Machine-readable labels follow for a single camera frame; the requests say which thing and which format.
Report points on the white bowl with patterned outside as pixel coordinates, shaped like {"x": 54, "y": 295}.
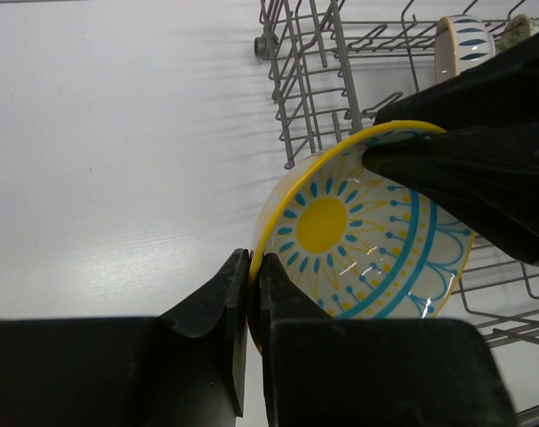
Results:
{"x": 461, "y": 42}

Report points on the teal bowl with yellow centre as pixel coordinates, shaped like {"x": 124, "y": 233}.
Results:
{"x": 360, "y": 246}

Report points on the leaf and flower pattern bowl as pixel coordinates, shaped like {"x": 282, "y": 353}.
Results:
{"x": 518, "y": 29}

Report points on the grey wire dish rack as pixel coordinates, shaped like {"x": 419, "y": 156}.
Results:
{"x": 333, "y": 66}

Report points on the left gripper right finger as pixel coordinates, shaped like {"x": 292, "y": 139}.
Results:
{"x": 318, "y": 371}

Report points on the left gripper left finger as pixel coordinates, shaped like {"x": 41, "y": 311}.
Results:
{"x": 185, "y": 367}

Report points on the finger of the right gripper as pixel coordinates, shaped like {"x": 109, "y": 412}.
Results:
{"x": 487, "y": 178}
{"x": 501, "y": 92}

